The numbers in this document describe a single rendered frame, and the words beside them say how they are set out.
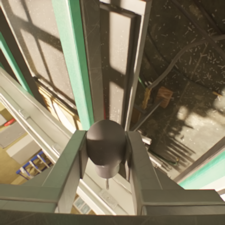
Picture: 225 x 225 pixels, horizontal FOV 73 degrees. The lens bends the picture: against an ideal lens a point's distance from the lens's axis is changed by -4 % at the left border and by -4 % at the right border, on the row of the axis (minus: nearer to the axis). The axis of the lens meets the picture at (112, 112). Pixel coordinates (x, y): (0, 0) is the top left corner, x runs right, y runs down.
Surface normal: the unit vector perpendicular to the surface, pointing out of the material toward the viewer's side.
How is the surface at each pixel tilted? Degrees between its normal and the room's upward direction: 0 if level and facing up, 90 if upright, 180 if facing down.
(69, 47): 0
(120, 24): 0
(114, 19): 0
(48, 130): 90
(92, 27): 90
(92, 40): 90
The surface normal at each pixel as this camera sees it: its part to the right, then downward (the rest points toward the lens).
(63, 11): -0.66, 0.59
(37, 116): 0.02, -0.61
